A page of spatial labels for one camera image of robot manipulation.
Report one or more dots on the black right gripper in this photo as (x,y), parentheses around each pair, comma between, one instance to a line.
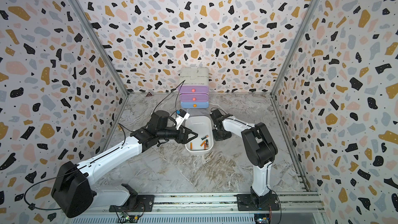
(216,138)

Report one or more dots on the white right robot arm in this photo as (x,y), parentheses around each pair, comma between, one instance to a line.
(259,145)

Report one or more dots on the white plastic storage tray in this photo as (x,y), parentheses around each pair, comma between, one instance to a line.
(202,126)

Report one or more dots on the aluminium front rail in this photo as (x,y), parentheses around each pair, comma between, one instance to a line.
(213,208)

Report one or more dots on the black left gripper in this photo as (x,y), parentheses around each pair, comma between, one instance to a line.
(184,139)

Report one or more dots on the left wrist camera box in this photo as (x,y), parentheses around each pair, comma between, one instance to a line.
(181,116)

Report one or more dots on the pastel mini drawer cabinet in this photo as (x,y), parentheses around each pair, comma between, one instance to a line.
(194,88)

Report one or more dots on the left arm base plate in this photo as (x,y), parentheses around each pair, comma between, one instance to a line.
(138,203)

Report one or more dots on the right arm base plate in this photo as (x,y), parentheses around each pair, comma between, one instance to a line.
(251,202)

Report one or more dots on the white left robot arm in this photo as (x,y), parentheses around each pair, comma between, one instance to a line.
(75,191)

